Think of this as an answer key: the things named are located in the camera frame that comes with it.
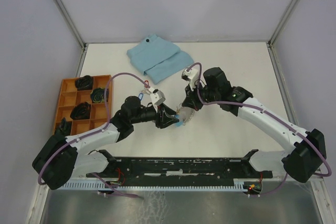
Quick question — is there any metal key organizer blue handle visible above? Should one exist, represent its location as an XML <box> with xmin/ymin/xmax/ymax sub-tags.
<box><xmin>175</xmin><ymin>104</ymin><xmax>196</xmax><ymax>126</ymax></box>

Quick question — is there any black coiled cable top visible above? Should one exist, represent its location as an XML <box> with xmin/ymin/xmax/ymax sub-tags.
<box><xmin>75</xmin><ymin>76</ymin><xmax>95</xmax><ymax>89</ymax></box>

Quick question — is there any black coiled cable bottom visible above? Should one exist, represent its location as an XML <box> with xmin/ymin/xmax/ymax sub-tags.
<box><xmin>54</xmin><ymin>118</ymin><xmax>73</xmax><ymax>135</ymax></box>

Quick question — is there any red tag key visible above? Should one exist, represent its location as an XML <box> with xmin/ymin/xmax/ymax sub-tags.
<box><xmin>142</xmin><ymin>80</ymin><xmax>152</xmax><ymax>95</ymax></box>

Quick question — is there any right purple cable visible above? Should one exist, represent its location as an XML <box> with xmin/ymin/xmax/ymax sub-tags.
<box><xmin>186</xmin><ymin>62</ymin><xmax>331</xmax><ymax>197</ymax></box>

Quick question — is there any purple cable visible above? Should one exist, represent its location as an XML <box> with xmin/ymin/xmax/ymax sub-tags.
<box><xmin>37</xmin><ymin>72</ymin><xmax>150</xmax><ymax>198</ymax></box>
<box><xmin>186</xmin><ymin>62</ymin><xmax>331</xmax><ymax>197</ymax></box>

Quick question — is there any black coiled cable middle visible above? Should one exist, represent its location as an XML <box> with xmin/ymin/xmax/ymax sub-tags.
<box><xmin>70</xmin><ymin>103</ymin><xmax>92</xmax><ymax>120</ymax></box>

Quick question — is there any blue green coiled cable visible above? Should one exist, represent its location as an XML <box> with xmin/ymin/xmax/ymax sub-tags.
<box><xmin>90</xmin><ymin>87</ymin><xmax>110</xmax><ymax>103</ymax></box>

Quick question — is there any orange compartment tray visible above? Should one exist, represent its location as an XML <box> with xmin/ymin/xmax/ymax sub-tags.
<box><xmin>53</xmin><ymin>75</ymin><xmax>113</xmax><ymax>136</ymax></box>

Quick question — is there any black coiled cable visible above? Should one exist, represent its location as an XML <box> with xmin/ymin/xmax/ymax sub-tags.
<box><xmin>75</xmin><ymin>76</ymin><xmax>95</xmax><ymax>89</ymax></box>
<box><xmin>54</xmin><ymin>118</ymin><xmax>73</xmax><ymax>135</ymax></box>
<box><xmin>70</xmin><ymin>103</ymin><xmax>92</xmax><ymax>120</ymax></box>

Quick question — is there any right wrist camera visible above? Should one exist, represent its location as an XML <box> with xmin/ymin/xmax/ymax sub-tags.
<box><xmin>181</xmin><ymin>68</ymin><xmax>199</xmax><ymax>90</ymax></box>

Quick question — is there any white cable duct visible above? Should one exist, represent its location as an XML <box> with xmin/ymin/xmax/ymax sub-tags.
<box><xmin>59</xmin><ymin>179</ymin><xmax>247</xmax><ymax>193</ymax></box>

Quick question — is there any light blue cloth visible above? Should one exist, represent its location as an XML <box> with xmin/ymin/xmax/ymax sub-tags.
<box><xmin>127</xmin><ymin>34</ymin><xmax>194</xmax><ymax>84</ymax></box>

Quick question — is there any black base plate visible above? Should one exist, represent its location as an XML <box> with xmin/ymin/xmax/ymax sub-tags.
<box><xmin>98</xmin><ymin>157</ymin><xmax>272</xmax><ymax>186</ymax></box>

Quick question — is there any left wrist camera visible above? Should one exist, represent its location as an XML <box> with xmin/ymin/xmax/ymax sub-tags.
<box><xmin>149</xmin><ymin>88</ymin><xmax>165</xmax><ymax>106</ymax></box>

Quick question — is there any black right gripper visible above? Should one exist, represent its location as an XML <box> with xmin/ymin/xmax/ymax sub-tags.
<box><xmin>182</xmin><ymin>79</ymin><xmax>219</xmax><ymax>111</ymax></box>

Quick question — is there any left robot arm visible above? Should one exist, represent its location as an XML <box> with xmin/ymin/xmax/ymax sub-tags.
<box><xmin>32</xmin><ymin>96</ymin><xmax>179</xmax><ymax>190</ymax></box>

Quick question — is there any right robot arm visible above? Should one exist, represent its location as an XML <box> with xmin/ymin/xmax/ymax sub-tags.
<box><xmin>182</xmin><ymin>66</ymin><xmax>327</xmax><ymax>183</ymax></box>

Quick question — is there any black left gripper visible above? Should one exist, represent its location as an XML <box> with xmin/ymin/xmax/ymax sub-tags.
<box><xmin>131</xmin><ymin>103</ymin><xmax>179</xmax><ymax>129</ymax></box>

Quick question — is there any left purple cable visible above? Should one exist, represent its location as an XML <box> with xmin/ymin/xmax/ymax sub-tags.
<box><xmin>37</xmin><ymin>72</ymin><xmax>150</xmax><ymax>198</ymax></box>

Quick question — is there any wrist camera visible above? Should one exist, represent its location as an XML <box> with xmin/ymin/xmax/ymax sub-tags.
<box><xmin>181</xmin><ymin>68</ymin><xmax>199</xmax><ymax>90</ymax></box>
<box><xmin>149</xmin><ymin>88</ymin><xmax>165</xmax><ymax>106</ymax></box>

